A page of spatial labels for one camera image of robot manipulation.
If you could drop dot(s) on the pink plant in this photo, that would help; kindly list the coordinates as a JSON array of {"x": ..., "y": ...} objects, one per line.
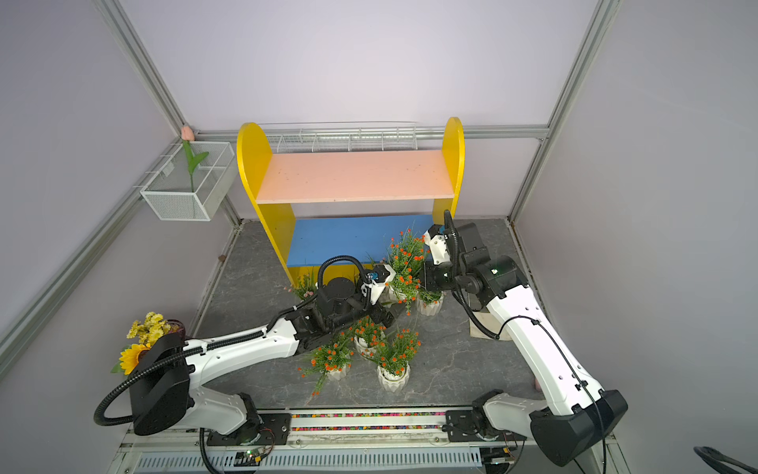
[
  {"x": 305, "y": 285},
  {"x": 429, "y": 302}
]

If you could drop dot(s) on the white mesh hanging basket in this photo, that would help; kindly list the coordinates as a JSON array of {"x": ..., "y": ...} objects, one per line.
[{"x": 168, "y": 191}]

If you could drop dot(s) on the beige gardening glove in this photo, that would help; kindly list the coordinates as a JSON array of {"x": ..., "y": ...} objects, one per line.
[{"x": 491, "y": 317}]

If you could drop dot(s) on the pink plant right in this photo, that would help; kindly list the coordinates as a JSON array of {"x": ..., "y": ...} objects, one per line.
[{"x": 429, "y": 302}]

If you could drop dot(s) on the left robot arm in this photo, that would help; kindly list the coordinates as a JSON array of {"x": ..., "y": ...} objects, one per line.
[{"x": 168, "y": 387}]

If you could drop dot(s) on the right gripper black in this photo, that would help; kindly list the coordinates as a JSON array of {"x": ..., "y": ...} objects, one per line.
[{"x": 428, "y": 269}]

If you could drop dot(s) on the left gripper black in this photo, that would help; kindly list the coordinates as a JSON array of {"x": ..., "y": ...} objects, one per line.
[{"x": 379, "y": 313}]

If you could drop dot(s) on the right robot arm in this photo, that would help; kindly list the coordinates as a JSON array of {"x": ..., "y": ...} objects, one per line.
[{"x": 577, "y": 412}]

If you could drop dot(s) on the orange plant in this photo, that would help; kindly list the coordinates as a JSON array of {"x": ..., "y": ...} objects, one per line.
[
  {"x": 393, "y": 358},
  {"x": 406, "y": 257},
  {"x": 330, "y": 362},
  {"x": 368, "y": 337}
]

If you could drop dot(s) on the pink plant far left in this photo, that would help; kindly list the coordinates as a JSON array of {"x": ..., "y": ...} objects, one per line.
[{"x": 305, "y": 285}]

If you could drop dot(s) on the yellow sunflower bouquet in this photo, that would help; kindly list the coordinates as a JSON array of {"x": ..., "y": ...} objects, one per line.
[{"x": 145, "y": 334}]

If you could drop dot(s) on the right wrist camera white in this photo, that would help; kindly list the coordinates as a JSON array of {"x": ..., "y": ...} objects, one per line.
[{"x": 435, "y": 240}]

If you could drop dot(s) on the yellow rack pink blue shelves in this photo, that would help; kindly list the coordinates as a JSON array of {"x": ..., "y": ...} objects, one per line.
[{"x": 275, "y": 182}]

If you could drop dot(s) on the pink artificial tulip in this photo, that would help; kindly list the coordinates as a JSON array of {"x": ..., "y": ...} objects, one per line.
[{"x": 193, "y": 160}]

